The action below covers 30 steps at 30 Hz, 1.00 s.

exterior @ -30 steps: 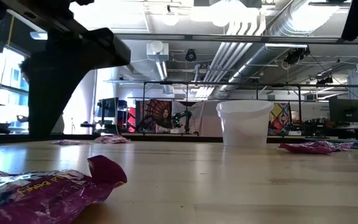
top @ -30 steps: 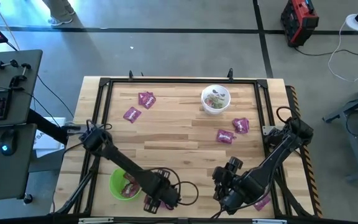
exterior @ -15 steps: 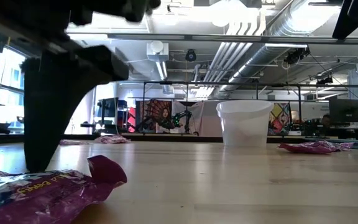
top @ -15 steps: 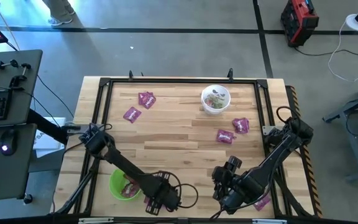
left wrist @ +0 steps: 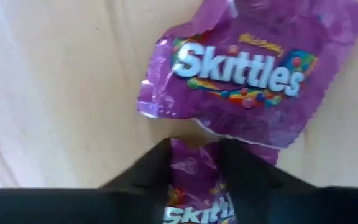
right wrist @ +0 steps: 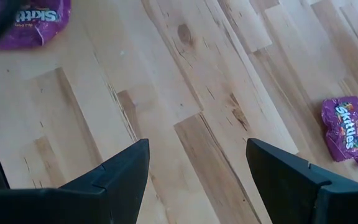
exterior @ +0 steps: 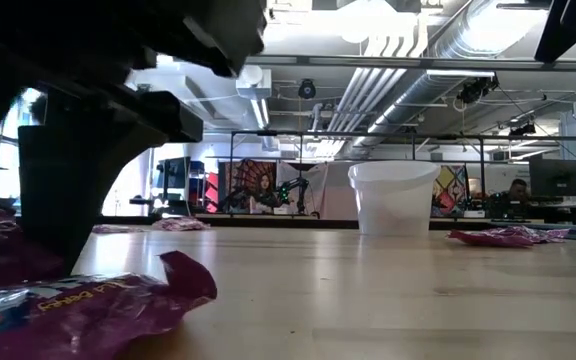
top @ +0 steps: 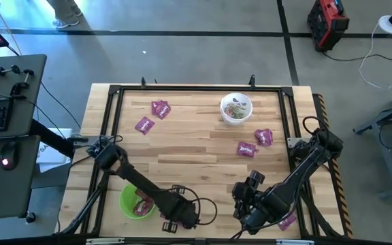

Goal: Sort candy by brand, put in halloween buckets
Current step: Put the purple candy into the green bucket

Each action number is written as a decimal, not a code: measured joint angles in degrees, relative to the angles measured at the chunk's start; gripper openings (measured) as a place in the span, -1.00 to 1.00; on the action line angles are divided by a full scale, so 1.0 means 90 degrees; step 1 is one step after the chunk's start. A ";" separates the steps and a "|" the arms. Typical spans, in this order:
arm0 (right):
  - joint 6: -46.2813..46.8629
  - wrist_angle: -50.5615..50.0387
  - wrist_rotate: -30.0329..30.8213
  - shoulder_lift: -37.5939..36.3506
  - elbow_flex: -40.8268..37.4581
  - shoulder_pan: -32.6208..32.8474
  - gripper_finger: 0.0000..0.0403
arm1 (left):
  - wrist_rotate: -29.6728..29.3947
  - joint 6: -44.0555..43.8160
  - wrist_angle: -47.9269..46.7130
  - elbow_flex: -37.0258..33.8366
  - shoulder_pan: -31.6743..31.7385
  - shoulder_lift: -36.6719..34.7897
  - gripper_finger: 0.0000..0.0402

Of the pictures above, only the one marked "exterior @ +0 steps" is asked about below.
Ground white ceiling unit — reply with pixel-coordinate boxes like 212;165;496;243
235;65;273;101

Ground person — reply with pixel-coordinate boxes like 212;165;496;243
250;172;282;215
490;178;534;219

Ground long ceiling lamp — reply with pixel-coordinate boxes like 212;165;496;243
245;49;576;72

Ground white ceiling pipes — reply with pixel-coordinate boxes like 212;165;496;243
312;19;429;161

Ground white plastic bucket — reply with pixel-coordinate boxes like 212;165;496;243
347;159;442;237

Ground black computer monitor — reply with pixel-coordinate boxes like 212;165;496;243
527;158;576;198
155;155;193;202

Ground white hanging cloth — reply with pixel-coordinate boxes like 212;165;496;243
275;160;364;220

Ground black ceiling camera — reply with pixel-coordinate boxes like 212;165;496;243
296;78;318;100

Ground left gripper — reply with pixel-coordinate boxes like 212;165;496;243
0;0;269;146

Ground colourful patterned tapestry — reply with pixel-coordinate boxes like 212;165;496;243
432;164;471;217

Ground black ceiling spotlight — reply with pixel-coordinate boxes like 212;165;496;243
457;74;499;106
507;119;537;137

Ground spider web tapestry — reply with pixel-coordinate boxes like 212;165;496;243
217;158;278;215

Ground black station frame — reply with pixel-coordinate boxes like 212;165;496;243
228;129;576;219

